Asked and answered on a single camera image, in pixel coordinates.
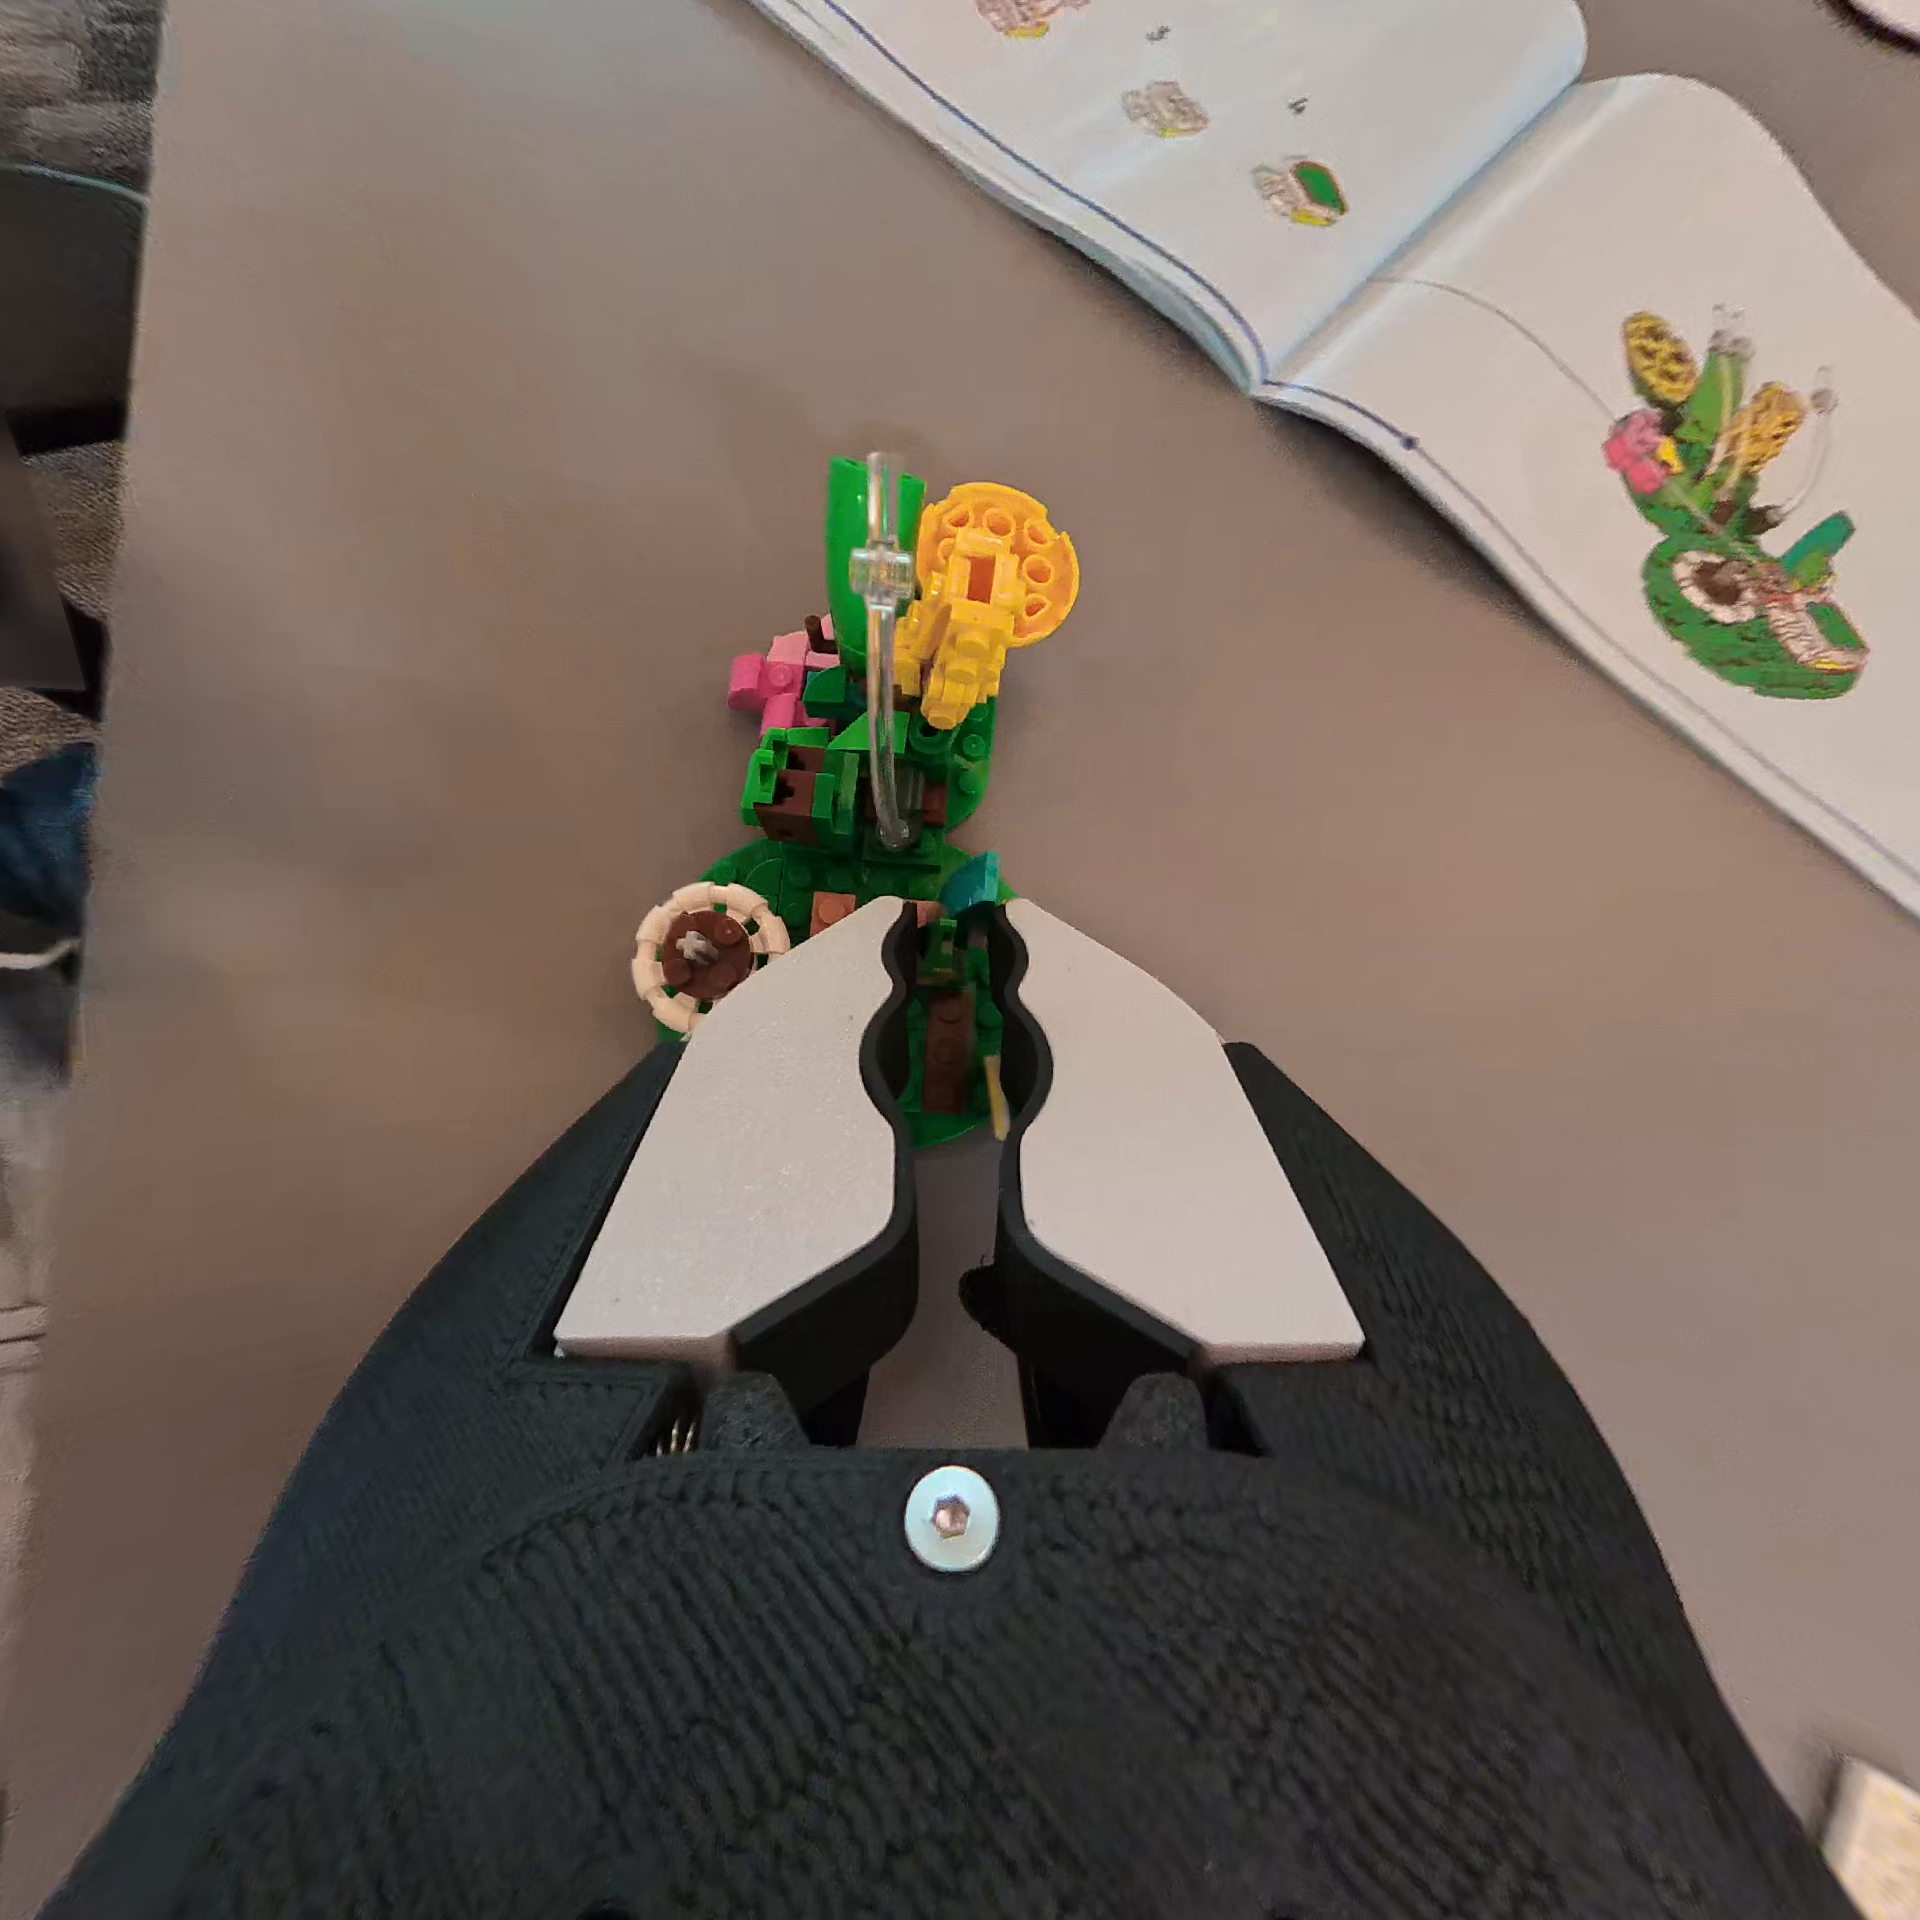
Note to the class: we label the green lego flower model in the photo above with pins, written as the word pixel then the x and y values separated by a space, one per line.
pixel 931 750

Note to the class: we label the blue cloth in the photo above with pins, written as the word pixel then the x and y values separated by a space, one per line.
pixel 37 856

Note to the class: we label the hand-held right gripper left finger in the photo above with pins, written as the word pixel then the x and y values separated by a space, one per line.
pixel 751 1172

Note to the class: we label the white instruction booklet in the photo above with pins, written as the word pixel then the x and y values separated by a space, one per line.
pixel 1500 224

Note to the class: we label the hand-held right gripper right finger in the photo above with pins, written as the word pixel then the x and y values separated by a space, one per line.
pixel 1172 1185

